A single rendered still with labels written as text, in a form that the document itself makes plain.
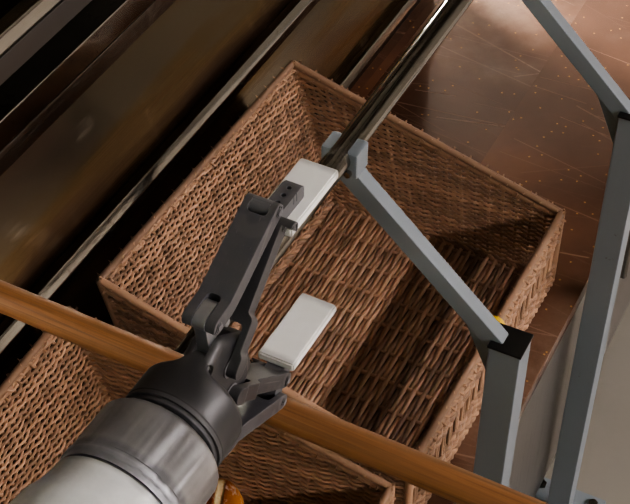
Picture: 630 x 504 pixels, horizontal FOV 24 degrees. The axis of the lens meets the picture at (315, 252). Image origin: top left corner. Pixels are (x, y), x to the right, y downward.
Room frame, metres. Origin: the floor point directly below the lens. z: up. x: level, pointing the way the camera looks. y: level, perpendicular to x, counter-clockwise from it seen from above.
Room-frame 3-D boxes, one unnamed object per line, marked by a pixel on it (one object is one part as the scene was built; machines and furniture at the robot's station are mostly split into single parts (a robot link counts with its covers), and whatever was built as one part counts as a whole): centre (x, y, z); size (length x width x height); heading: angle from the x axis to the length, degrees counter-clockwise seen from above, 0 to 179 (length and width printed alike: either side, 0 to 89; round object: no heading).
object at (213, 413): (0.63, 0.07, 1.48); 0.09 x 0.07 x 0.08; 152
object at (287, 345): (0.74, 0.01, 1.41); 0.07 x 0.03 x 0.01; 152
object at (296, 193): (0.72, 0.03, 1.57); 0.05 x 0.01 x 0.03; 152
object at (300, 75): (1.49, -0.04, 0.72); 0.56 x 0.49 x 0.28; 152
